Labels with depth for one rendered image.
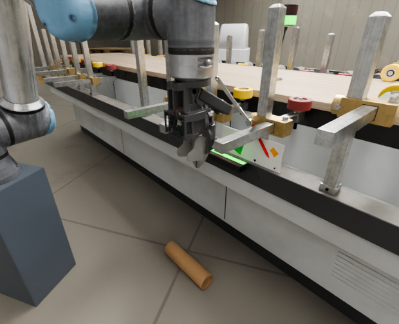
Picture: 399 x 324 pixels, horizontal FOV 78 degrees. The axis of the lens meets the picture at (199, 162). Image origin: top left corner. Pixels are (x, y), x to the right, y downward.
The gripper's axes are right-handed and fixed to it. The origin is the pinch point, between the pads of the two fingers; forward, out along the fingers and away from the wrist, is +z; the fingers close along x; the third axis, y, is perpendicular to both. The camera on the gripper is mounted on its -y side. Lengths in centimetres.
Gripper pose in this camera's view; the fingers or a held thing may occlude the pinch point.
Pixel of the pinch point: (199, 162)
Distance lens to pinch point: 60.5
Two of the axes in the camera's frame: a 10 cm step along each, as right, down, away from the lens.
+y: -7.4, 3.1, -6.0
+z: 0.0, 8.9, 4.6
